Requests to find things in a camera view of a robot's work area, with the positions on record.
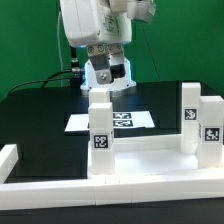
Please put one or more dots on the white desk top tray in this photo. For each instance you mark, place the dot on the white desk top tray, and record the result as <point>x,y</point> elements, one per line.
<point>155,155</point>

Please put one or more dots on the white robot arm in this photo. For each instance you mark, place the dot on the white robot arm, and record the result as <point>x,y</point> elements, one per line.
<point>119,84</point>

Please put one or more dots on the white left fence piece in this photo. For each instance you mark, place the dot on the white left fence piece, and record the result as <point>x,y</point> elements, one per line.
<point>8,159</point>

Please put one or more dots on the fiducial marker sheet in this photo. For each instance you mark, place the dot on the fiducial marker sheet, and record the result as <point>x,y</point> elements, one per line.
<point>121,120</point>

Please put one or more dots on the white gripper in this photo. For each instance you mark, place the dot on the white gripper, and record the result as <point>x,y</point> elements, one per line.
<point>91,22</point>

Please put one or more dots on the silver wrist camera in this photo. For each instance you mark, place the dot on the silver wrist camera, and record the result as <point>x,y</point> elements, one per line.
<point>143,10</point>

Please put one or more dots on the white front fence rail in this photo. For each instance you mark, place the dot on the white front fence rail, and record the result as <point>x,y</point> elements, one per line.
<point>54,194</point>

